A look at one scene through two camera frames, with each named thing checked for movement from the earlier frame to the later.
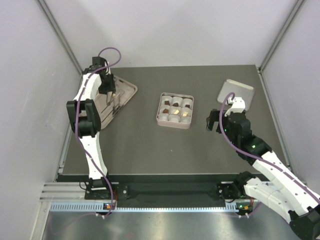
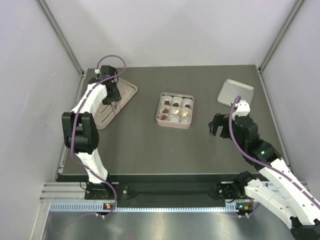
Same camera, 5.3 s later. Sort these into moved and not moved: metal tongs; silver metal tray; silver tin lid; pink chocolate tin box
Moved: metal tongs
Not moved: pink chocolate tin box; silver tin lid; silver metal tray
